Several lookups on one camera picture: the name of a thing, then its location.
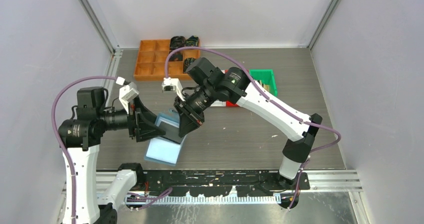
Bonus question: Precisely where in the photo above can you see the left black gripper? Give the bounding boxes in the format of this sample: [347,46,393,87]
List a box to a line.
[98,93,166,140]

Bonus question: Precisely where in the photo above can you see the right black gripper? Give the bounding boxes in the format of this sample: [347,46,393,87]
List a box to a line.
[173,83,217,138]

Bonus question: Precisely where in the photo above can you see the dark grey credit card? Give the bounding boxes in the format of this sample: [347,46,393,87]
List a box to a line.
[159,122,185,145]

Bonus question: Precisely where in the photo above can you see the blue leather card holder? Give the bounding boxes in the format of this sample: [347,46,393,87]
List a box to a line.
[144,109,186,167]

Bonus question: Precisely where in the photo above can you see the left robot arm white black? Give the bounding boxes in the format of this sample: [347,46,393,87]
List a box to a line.
[58,85,166,224]

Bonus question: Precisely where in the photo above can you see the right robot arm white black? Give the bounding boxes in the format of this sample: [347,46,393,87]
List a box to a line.
[173,57,323,190]

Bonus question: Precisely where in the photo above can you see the gold cards stack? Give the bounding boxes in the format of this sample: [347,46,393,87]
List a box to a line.
[258,80,271,93]

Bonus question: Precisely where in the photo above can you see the white plastic bin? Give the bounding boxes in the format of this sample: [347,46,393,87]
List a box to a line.
[211,100,227,107]

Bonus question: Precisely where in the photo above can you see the red plastic bin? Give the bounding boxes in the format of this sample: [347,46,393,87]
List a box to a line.
[223,67,246,106]

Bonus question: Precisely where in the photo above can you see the rolled dark belt middle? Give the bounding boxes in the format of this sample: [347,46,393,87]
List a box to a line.
[169,51,183,62]

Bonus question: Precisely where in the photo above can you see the orange wooden compartment tray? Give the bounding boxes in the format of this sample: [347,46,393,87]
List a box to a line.
[133,39,201,82]

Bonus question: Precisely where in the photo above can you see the rolled dark belt top left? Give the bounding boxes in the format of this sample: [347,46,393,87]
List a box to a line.
[169,36,186,51]

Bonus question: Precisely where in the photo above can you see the rolled dark belt top right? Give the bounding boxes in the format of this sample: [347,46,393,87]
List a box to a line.
[184,35,200,47]

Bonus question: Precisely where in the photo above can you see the green plastic bin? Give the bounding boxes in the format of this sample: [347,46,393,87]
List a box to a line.
[249,69,278,97]

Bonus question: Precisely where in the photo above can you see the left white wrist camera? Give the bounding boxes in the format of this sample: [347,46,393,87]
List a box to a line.
[115,76,139,115]

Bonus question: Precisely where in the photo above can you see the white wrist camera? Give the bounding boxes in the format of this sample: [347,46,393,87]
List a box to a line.
[161,77,185,101]
[115,76,139,115]

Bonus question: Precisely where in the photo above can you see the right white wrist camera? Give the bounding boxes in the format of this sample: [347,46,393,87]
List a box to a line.
[161,77,185,101]

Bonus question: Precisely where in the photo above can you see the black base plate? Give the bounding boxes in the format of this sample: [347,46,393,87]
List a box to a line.
[130,169,310,198]

